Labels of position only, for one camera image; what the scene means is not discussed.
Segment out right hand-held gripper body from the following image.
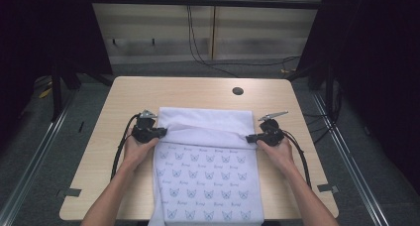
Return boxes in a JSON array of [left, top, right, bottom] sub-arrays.
[[258, 110, 289, 148]]

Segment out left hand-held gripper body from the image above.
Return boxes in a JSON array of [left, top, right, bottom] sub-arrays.
[[131, 109, 158, 145]]

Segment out white towel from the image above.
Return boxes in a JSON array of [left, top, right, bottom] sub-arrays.
[[148, 106, 265, 226]]

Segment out person's left hand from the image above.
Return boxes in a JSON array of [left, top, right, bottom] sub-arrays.
[[122, 128, 160, 170]]

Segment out person's right hand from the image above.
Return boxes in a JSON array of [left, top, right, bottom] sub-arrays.
[[256, 138, 296, 177]]

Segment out black metal stand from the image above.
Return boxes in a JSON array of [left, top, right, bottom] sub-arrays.
[[49, 58, 115, 123], [286, 61, 343, 121]]

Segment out grey tape strip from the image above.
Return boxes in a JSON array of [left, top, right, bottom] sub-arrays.
[[56, 187, 82, 199], [316, 183, 340, 194]]

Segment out yellow floor object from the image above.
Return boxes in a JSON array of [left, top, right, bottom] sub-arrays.
[[38, 86, 53, 100]]

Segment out dark curtain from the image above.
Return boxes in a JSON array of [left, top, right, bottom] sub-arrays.
[[0, 0, 114, 151], [296, 0, 420, 195]]

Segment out black horizontal metal bar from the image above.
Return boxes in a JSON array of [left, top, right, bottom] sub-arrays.
[[88, 0, 327, 11]]

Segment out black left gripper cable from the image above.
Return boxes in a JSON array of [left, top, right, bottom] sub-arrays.
[[110, 112, 143, 182]]

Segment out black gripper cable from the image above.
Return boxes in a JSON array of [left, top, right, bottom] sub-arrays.
[[281, 128, 313, 190], [110, 112, 143, 182]]

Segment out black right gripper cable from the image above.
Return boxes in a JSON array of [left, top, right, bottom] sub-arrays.
[[281, 128, 313, 190]]

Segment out black floor cables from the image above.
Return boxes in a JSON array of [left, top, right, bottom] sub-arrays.
[[302, 81, 345, 146]]

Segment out metal floor rail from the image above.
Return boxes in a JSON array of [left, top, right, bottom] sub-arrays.
[[310, 90, 392, 226], [0, 88, 82, 226]]

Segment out black wall cable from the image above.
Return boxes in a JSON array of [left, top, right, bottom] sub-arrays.
[[185, 4, 302, 79]]

